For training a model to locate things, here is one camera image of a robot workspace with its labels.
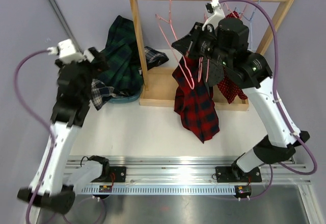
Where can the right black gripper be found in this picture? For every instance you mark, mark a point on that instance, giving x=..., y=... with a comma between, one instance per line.
x=192, y=40

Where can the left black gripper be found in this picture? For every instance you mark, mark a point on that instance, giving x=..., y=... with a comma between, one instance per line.
x=97, y=67

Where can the pink hanger of green skirt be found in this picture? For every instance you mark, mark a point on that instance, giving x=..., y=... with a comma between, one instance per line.
x=170, y=25

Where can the navy white plaid skirt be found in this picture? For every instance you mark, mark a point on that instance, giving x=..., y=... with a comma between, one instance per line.
x=101, y=93

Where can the pink hanger pair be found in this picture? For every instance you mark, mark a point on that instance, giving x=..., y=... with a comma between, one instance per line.
x=209, y=28

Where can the green plaid skirt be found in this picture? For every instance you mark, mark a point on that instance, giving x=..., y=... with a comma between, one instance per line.
x=122, y=56

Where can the red plaid skirt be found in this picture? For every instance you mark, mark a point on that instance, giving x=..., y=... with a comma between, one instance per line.
x=193, y=101

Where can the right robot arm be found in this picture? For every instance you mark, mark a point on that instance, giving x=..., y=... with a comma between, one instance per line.
x=227, y=44

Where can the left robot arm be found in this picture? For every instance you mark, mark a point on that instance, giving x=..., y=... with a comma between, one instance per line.
x=49, y=189

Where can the grey dotted skirt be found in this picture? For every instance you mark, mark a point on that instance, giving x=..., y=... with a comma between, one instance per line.
x=210, y=72

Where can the red polka dot skirt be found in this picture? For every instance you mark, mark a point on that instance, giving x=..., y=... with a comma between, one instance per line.
x=230, y=90

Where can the wooden clothes rack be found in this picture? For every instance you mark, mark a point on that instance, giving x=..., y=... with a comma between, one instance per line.
x=159, y=85

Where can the blue plastic basin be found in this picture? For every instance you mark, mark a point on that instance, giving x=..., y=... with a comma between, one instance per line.
x=121, y=100

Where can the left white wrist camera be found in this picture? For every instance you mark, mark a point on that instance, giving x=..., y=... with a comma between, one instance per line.
x=66, y=52

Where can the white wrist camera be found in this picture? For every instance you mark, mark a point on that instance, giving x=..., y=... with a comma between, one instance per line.
x=216, y=12
x=66, y=52

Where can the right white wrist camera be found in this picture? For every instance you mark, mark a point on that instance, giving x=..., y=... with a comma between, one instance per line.
x=216, y=12

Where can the blue wire hanger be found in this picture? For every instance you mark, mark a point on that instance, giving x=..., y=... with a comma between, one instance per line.
x=249, y=20

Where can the left black mount plate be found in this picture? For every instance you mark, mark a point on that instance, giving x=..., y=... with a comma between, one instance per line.
x=117, y=174

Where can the black mount plate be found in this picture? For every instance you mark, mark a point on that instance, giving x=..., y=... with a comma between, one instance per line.
x=117, y=174
x=229, y=174

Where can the aluminium rail base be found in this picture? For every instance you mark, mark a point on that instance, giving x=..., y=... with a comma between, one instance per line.
x=155, y=148

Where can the right black mount plate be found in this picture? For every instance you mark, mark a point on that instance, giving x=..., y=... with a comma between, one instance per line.
x=229, y=174

